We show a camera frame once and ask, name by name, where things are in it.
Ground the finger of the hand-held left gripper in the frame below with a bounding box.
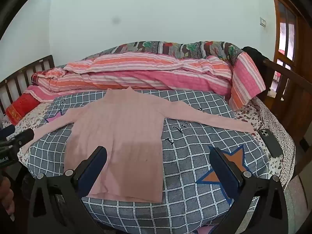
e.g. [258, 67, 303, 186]
[0, 125, 15, 140]
[15, 128, 35, 150]

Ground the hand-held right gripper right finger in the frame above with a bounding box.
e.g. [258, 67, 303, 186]
[209, 147, 289, 234]

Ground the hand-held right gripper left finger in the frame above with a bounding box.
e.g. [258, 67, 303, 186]
[28, 146, 108, 234]

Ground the pink knit sweater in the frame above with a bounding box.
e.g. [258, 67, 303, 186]
[21, 86, 256, 203]

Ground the person's left hand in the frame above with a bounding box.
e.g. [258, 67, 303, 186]
[0, 175, 15, 215]

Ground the red pillow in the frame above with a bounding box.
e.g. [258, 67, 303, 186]
[5, 93, 41, 126]

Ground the grey checked star blanket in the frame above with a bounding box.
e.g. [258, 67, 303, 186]
[26, 89, 271, 234]

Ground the black smartphone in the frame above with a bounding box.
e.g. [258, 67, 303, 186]
[258, 128, 283, 158]

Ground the wooden slatted headboard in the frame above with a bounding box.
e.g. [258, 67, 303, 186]
[0, 55, 55, 115]

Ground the wooden footboard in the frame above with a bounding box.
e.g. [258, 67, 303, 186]
[262, 58, 312, 176]

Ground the pink orange striped quilt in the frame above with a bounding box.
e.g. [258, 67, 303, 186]
[23, 51, 266, 111]

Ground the dark cloth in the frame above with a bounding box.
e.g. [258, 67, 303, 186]
[242, 46, 270, 64]

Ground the floral patchwork quilt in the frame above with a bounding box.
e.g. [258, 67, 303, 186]
[80, 40, 244, 66]

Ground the wooden door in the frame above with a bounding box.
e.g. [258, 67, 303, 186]
[269, 0, 312, 83]

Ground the thin dark cable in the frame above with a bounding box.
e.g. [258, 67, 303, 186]
[251, 105, 264, 132]

